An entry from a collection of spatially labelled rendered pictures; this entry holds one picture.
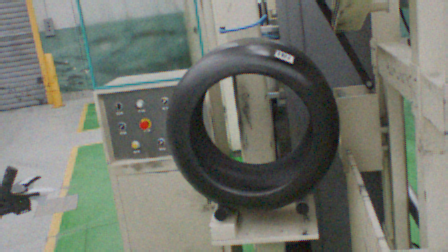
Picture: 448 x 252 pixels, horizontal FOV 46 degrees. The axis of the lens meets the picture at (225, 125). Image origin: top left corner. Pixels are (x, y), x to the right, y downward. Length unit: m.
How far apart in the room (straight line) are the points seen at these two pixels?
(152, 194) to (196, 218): 0.25
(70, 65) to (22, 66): 0.90
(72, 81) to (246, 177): 9.00
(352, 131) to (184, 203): 0.97
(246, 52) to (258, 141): 0.55
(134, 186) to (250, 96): 0.85
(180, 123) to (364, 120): 0.71
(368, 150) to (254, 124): 0.45
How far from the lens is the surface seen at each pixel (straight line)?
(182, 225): 2.66
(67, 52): 10.81
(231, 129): 5.30
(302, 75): 1.65
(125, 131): 2.61
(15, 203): 1.96
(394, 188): 2.15
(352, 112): 2.02
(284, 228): 1.90
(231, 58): 1.65
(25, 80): 11.01
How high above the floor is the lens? 1.63
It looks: 14 degrees down
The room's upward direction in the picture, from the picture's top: 8 degrees counter-clockwise
